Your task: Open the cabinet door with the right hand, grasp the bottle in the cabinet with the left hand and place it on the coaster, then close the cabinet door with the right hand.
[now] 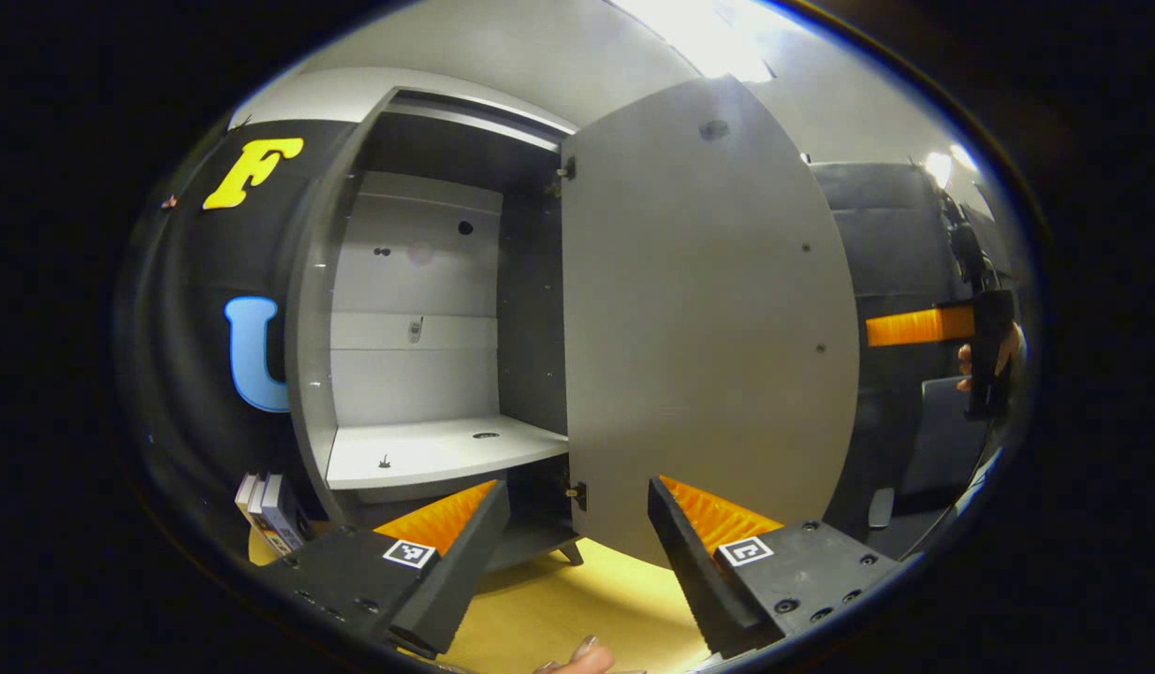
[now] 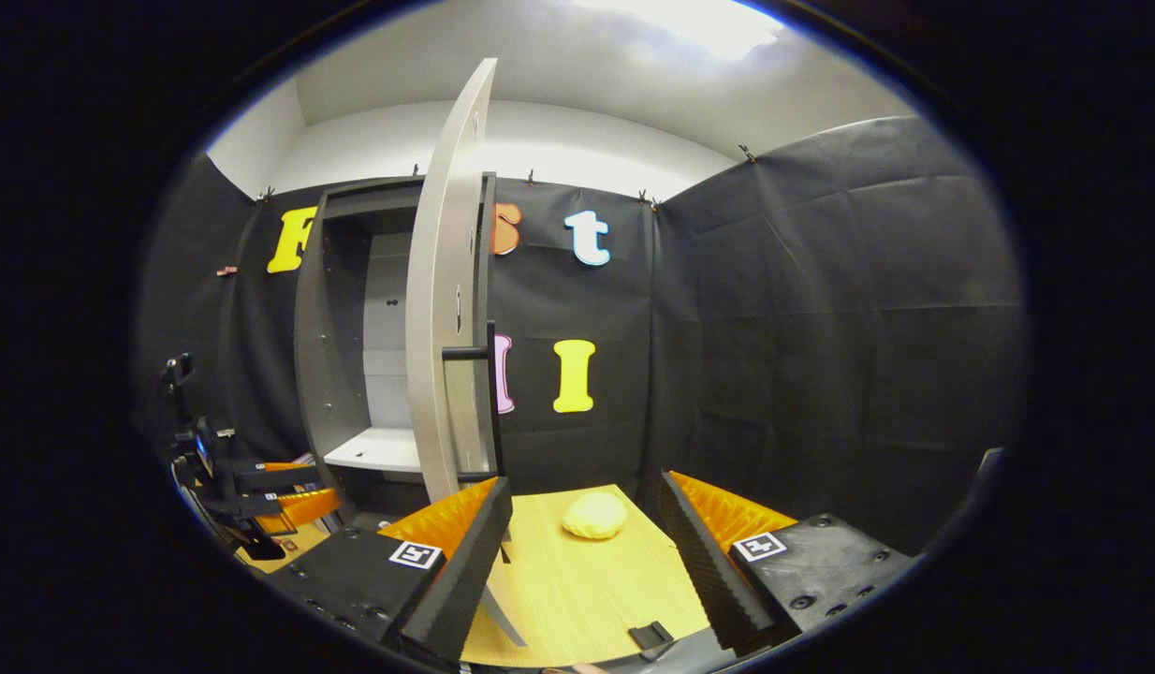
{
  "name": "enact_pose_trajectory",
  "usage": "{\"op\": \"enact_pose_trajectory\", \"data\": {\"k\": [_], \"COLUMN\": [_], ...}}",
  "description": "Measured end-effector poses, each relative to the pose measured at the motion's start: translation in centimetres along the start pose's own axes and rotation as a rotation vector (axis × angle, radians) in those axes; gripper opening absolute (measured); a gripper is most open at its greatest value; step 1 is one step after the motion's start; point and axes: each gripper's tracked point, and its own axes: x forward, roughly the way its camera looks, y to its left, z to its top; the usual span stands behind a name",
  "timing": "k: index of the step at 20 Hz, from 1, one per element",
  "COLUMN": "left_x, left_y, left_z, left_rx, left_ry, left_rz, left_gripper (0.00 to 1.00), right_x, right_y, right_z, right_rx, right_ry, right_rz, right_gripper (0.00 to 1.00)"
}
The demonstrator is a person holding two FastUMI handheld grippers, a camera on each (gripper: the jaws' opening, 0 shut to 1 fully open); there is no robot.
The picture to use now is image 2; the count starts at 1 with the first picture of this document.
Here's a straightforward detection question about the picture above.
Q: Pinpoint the beige cabinet door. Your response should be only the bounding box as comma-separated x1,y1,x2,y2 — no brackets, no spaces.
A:
405,58,529,649

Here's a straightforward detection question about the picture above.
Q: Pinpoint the long ceiling light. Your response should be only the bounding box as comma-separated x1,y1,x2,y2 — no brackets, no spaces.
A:
577,0,784,59

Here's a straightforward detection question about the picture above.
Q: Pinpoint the black backdrop cloth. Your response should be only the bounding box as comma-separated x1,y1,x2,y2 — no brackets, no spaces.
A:
133,114,1026,563

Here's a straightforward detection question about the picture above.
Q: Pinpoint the yellow round soft object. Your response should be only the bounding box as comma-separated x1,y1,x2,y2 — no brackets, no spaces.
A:
562,491,629,541

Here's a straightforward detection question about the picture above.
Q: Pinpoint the black flat clip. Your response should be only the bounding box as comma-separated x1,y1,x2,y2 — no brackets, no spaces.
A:
627,621,678,652

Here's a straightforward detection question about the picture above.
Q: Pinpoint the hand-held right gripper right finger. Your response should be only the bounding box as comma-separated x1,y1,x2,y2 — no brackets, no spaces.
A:
657,470,920,655

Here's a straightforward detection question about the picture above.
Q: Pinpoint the black cabinet door handle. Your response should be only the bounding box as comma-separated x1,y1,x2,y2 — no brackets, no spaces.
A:
441,320,505,480

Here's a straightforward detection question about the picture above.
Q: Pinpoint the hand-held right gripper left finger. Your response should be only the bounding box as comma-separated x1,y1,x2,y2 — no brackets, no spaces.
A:
262,476,515,663

